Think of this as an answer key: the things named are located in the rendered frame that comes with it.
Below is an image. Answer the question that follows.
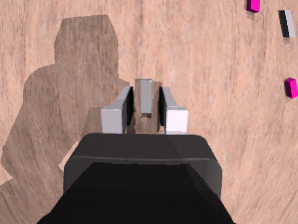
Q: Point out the small magenta block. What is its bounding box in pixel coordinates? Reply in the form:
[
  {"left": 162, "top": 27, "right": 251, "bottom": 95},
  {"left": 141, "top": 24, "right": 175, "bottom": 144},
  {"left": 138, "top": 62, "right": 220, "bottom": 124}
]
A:
[
  {"left": 285, "top": 78, "right": 298, "bottom": 99},
  {"left": 246, "top": 0, "right": 260, "bottom": 13}
]

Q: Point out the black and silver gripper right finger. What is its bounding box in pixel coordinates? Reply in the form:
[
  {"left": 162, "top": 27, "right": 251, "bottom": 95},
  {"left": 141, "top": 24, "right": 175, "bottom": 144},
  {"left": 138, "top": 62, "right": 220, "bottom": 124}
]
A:
[{"left": 159, "top": 87, "right": 188, "bottom": 134}]

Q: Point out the grey rod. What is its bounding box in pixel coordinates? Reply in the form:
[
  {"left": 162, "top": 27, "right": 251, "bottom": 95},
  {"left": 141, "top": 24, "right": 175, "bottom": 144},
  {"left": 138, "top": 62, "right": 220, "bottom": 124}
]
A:
[
  {"left": 279, "top": 10, "right": 296, "bottom": 37},
  {"left": 141, "top": 79, "right": 152, "bottom": 113}
]

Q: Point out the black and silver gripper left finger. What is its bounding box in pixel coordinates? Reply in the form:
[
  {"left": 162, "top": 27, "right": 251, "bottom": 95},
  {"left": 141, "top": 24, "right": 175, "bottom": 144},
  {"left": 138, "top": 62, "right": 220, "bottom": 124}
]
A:
[{"left": 101, "top": 86, "right": 134, "bottom": 134}]

